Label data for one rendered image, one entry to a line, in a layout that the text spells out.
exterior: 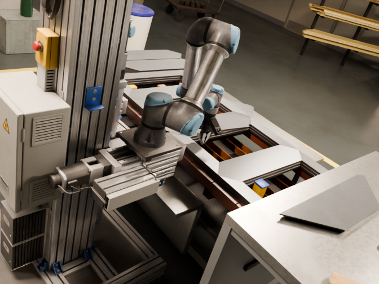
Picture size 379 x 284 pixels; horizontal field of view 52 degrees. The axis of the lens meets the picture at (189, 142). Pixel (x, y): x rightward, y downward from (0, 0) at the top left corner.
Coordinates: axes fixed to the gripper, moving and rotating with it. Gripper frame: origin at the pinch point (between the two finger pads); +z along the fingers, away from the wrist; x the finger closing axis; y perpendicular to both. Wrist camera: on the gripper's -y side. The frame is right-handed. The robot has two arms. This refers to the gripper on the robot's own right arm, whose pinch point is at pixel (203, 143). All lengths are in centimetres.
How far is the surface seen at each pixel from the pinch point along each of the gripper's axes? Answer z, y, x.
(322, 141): 86, 49, -279
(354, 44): 30, 219, -619
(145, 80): 3, 86, -18
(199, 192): 31.5, -8.4, -1.1
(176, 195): 18.5, -15.2, 26.9
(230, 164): 0.8, -21.7, -1.7
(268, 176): 3.2, -36.1, -19.8
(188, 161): 3.9, -7.4, 16.3
